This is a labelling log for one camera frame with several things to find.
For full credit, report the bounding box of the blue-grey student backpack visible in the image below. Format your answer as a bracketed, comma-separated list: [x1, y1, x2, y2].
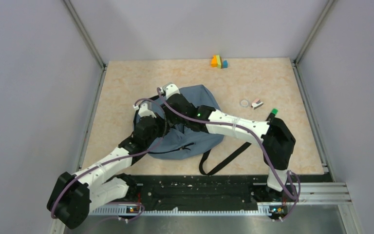
[148, 85, 251, 176]

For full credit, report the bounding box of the green and black highlighter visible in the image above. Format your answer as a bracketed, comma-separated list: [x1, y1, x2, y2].
[266, 108, 278, 122]

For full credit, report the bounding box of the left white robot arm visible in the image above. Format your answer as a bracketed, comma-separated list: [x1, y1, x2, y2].
[47, 115, 169, 229]

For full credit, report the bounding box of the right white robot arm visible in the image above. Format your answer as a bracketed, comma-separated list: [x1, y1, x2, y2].
[159, 93, 296, 201]

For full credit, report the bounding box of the colourful sticky note stack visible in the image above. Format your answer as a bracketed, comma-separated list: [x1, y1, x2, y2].
[210, 55, 228, 69]

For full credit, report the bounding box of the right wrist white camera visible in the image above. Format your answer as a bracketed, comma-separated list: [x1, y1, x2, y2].
[157, 82, 180, 99]

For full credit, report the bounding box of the wrist white camera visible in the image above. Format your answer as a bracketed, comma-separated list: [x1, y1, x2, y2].
[133, 101, 157, 118]
[157, 82, 180, 99]

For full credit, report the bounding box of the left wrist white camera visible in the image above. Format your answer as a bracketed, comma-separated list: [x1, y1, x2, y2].
[133, 101, 157, 118]

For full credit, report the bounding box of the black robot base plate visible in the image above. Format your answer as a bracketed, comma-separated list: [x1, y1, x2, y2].
[105, 174, 300, 214]

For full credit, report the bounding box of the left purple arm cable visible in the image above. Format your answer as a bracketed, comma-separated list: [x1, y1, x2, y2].
[50, 97, 168, 223]

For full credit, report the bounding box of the aluminium frame rail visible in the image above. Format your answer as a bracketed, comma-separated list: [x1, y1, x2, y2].
[56, 176, 361, 233]

